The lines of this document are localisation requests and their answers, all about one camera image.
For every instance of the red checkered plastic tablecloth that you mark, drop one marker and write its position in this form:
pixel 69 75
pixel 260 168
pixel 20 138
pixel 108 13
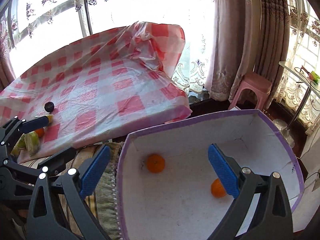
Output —
pixel 104 86

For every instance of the beige patterned curtain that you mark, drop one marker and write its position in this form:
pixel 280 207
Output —
pixel 249 36

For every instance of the purple white cardboard box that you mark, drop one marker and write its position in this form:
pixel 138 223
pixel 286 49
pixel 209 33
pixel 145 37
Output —
pixel 177 203

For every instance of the glass side table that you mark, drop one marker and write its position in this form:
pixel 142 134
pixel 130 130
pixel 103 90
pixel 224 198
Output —
pixel 301 95

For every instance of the green yellow item on table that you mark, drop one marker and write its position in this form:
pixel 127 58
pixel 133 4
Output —
pixel 314 77

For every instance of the small dark dried fruit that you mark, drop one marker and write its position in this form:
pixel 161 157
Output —
pixel 49 107

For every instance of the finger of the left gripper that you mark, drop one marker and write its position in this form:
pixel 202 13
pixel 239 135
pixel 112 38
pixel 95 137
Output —
pixel 15 128
pixel 51 166

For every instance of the orange tangerine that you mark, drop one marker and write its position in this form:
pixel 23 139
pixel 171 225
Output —
pixel 155 163
pixel 40 132
pixel 217 189

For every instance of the pink plastic stool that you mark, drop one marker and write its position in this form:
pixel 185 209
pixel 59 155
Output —
pixel 259 85

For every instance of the yellow fruit half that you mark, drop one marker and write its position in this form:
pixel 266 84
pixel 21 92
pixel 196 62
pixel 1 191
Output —
pixel 50 118

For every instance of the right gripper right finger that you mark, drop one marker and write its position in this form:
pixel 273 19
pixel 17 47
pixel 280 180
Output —
pixel 272 218

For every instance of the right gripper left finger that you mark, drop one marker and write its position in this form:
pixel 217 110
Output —
pixel 77 184

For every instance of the green fruit with label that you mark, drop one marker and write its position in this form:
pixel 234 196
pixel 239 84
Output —
pixel 32 142

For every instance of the green fruit half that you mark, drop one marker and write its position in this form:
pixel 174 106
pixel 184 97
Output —
pixel 20 145

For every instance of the striped sofa cushion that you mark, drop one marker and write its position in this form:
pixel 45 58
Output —
pixel 102 202

